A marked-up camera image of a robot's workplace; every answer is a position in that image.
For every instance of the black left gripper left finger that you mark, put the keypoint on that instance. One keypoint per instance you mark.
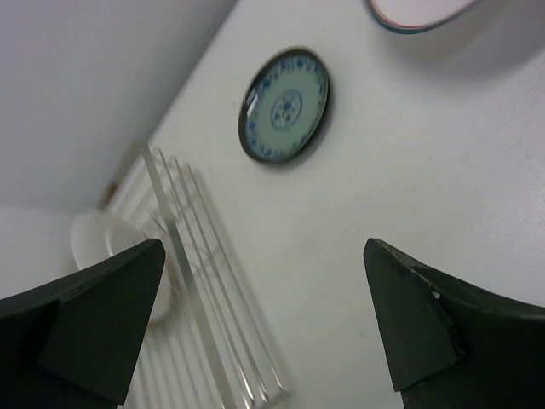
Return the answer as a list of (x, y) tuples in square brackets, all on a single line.
[(74, 342)]

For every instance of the white plate orange sunburst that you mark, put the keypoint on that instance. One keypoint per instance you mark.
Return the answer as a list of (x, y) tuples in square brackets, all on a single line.
[(416, 16)]

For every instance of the plain white plate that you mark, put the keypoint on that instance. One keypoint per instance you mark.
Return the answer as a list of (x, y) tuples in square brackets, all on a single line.
[(97, 235)]

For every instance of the teal blue patterned plate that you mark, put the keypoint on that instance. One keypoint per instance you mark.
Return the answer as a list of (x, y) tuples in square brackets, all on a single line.
[(285, 106)]

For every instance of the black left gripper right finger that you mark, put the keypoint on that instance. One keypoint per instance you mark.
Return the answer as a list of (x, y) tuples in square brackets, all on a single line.
[(450, 344)]

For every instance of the metal wire dish rack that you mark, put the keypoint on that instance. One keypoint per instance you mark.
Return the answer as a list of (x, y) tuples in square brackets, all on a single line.
[(210, 349)]

